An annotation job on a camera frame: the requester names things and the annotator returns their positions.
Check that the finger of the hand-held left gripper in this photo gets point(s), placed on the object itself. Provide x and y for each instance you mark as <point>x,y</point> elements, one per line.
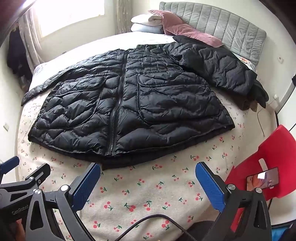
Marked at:
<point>10,162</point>
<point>40,172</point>

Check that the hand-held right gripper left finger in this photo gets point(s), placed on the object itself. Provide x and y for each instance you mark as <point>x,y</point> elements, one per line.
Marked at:
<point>85,185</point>

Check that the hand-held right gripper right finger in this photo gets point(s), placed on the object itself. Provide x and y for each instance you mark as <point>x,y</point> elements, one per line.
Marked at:
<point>209,185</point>

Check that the shiny black puffer jacket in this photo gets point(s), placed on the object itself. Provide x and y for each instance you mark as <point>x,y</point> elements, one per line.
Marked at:
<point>92,104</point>

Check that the matte black quilted jacket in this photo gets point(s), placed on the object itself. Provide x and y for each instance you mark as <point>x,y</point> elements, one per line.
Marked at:
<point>219,64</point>

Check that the hanging dark clothes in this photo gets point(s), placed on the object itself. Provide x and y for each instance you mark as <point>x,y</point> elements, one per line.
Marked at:
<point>17,55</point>

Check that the smartphone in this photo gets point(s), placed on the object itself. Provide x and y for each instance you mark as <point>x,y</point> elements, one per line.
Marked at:
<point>266,178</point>

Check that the cherry print blanket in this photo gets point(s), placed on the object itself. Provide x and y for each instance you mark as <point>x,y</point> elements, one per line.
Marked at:
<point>150,190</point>

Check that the red plastic chair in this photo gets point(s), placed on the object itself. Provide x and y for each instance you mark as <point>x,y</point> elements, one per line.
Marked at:
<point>277,148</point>

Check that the brown garment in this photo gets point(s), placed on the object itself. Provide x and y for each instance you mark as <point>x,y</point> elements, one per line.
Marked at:
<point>245,103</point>

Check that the black garment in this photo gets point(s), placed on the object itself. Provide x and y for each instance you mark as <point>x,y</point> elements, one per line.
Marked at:
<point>261,92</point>

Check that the bed with white sheet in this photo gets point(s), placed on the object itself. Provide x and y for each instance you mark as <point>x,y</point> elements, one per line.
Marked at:
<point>69,58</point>

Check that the patterned sheer curtain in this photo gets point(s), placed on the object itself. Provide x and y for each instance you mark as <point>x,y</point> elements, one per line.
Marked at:
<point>123,16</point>
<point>30,39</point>

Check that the window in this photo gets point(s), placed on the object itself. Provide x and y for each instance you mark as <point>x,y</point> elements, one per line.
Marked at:
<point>69,16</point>

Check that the pink velvet pillow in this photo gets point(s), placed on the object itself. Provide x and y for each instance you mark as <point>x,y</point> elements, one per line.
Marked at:
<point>185,27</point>

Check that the grey padded headboard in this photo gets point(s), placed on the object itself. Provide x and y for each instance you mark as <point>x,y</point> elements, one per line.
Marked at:
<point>231,25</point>

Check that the pale blue pillow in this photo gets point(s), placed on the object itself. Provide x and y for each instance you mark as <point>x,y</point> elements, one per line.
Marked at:
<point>143,28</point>

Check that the white pillow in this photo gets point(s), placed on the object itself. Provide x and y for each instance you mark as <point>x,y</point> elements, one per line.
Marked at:
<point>141,18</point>

